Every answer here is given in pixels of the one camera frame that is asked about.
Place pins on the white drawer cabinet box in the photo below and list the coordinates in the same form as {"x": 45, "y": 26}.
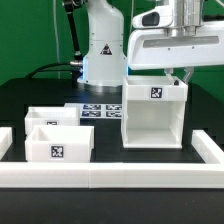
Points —
{"x": 153, "y": 112}

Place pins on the white left fence wall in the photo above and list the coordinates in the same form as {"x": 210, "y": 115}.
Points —
{"x": 5, "y": 140}

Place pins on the white front drawer tray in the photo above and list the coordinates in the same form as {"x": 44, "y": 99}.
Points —
{"x": 64, "y": 144}

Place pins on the white base tag plate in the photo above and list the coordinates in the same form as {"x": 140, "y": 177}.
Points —
{"x": 98, "y": 111}

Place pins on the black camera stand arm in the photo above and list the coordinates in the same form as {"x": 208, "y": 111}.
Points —
{"x": 70, "y": 6}

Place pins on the white drawer tray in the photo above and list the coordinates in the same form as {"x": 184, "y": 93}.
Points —
{"x": 65, "y": 116}
{"x": 64, "y": 144}

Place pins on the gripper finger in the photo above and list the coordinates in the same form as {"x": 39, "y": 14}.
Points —
{"x": 189, "y": 71}
{"x": 168, "y": 73}

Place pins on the white fence wall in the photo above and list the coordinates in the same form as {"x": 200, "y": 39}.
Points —
{"x": 110, "y": 175}
{"x": 208, "y": 150}
{"x": 5, "y": 140}

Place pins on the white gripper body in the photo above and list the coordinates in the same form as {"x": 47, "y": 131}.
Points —
{"x": 161, "y": 41}

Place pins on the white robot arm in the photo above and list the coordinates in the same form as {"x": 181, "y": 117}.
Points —
{"x": 105, "y": 64}

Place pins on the white right fence wall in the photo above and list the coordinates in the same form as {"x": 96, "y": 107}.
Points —
{"x": 208, "y": 150}

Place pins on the white front fence wall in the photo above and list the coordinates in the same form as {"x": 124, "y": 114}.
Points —
{"x": 110, "y": 175}

